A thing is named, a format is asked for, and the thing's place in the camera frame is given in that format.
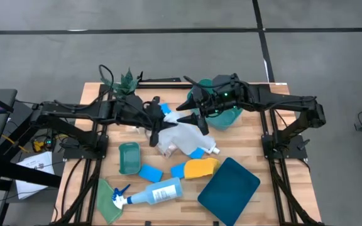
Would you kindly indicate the snake plant in white pot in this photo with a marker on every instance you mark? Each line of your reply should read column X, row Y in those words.
column 126, row 83

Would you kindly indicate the white paper sheets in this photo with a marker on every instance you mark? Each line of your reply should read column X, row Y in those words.
column 39, row 163

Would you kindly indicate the dark teal plastic tray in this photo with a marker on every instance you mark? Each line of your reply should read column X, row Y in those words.
column 228, row 191

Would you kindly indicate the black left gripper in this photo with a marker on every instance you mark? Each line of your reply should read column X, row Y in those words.
column 140, row 113

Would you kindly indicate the white plastic bag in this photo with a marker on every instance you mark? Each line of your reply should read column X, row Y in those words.
column 187, row 135

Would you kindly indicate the white lotion bottle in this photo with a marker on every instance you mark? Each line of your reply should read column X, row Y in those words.
column 215, row 150

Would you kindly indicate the green cloth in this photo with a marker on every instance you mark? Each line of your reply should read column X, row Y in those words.
column 107, row 201

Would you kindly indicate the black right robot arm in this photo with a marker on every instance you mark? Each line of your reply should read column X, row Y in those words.
column 278, row 97

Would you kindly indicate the power hub with green light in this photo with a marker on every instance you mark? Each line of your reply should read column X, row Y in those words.
column 39, row 146

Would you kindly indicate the small green rectangular tray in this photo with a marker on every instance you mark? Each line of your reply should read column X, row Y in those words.
column 130, row 158

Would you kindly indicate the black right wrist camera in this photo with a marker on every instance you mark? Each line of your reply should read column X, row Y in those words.
column 228, row 82

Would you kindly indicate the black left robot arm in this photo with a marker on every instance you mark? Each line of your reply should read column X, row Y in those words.
column 74, row 110

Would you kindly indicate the blue liquid spray bottle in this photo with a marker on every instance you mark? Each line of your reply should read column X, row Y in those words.
column 159, row 191

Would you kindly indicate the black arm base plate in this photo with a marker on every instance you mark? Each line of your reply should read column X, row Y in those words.
column 74, row 153
column 294, row 153

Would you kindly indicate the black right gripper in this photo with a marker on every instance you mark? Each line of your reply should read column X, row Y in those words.
column 228, row 102

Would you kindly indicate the yellow cloth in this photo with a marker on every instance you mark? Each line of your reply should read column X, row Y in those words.
column 200, row 168

